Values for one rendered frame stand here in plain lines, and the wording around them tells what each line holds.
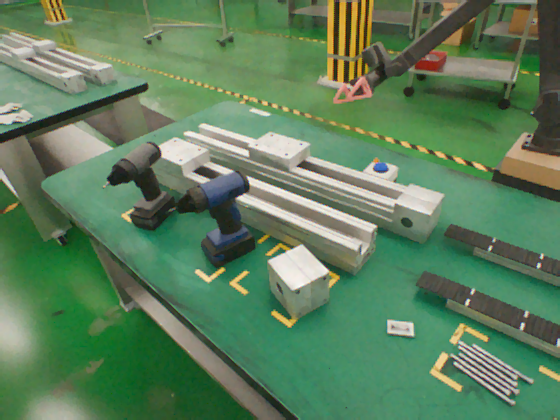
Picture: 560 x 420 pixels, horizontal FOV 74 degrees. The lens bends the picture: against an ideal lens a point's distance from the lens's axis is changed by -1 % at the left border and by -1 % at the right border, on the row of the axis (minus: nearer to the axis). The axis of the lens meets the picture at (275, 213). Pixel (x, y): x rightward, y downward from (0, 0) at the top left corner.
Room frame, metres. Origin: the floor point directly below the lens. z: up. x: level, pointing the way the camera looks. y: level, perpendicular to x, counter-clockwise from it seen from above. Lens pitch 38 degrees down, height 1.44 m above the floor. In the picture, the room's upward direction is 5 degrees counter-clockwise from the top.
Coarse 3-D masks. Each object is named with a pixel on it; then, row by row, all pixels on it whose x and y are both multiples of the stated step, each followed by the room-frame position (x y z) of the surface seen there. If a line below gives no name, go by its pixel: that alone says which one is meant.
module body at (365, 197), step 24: (216, 144) 1.16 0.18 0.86; (240, 144) 1.18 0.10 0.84; (240, 168) 1.09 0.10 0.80; (264, 168) 1.02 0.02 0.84; (312, 168) 0.98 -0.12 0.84; (336, 168) 0.94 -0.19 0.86; (312, 192) 0.90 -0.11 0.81; (336, 192) 0.85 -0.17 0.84; (360, 192) 0.81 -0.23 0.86; (384, 192) 0.83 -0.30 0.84; (360, 216) 0.79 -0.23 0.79; (384, 216) 0.75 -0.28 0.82
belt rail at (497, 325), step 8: (448, 304) 0.48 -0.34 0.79; (456, 304) 0.47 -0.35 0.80; (464, 312) 0.46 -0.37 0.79; (472, 312) 0.45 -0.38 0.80; (480, 320) 0.44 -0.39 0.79; (488, 320) 0.44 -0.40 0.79; (496, 320) 0.42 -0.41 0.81; (496, 328) 0.42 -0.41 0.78; (504, 328) 0.41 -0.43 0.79; (512, 328) 0.40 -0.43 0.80; (512, 336) 0.40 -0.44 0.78; (520, 336) 0.39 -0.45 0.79; (528, 336) 0.39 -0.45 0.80; (536, 344) 0.37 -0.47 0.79; (544, 344) 0.37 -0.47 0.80; (552, 344) 0.36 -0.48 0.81; (552, 352) 0.36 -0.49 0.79
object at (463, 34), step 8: (448, 8) 5.48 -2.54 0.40; (520, 8) 4.84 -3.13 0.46; (528, 8) 4.82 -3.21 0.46; (536, 8) 4.79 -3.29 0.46; (512, 16) 4.80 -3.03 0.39; (520, 16) 4.74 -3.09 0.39; (536, 16) 4.63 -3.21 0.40; (472, 24) 5.44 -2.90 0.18; (512, 24) 4.78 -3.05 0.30; (520, 24) 4.72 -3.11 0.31; (536, 24) 4.61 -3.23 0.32; (456, 32) 5.18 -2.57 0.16; (464, 32) 5.22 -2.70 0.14; (472, 32) 5.51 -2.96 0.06; (520, 32) 4.71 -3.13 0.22; (528, 32) 4.65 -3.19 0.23; (536, 32) 4.60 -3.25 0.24; (448, 40) 5.23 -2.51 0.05; (456, 40) 5.17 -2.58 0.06; (464, 40) 5.28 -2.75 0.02
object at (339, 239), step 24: (216, 168) 1.00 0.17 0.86; (264, 192) 0.86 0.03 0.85; (288, 192) 0.83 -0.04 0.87; (264, 216) 0.77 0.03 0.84; (288, 216) 0.73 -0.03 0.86; (312, 216) 0.76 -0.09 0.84; (336, 216) 0.72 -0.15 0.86; (288, 240) 0.72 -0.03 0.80; (312, 240) 0.67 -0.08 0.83; (336, 240) 0.63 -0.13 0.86; (360, 240) 0.66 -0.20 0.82; (336, 264) 0.63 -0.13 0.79; (360, 264) 0.62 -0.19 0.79
